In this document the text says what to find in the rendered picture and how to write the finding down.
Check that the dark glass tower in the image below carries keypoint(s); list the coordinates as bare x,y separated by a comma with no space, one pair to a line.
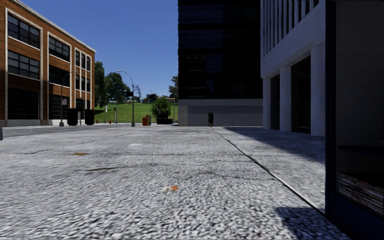
219,60

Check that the blue booth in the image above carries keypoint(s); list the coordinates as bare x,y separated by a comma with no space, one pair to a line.
357,120

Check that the trees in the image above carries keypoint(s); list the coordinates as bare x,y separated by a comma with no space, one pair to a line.
112,85

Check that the tree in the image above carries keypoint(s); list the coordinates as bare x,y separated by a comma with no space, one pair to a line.
160,106

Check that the grey street lamp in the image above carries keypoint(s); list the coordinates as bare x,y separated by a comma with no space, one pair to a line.
133,102
116,108
61,105
105,111
174,109

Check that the dark box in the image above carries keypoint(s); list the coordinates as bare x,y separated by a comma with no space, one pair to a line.
164,121

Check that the pale concrete building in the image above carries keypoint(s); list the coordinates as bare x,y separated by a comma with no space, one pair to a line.
292,42

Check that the orange box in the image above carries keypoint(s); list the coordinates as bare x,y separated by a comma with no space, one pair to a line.
145,121

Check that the red brick building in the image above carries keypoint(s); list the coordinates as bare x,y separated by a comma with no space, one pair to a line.
45,78

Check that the dark bin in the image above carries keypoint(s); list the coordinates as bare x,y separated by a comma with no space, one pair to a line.
89,117
72,117

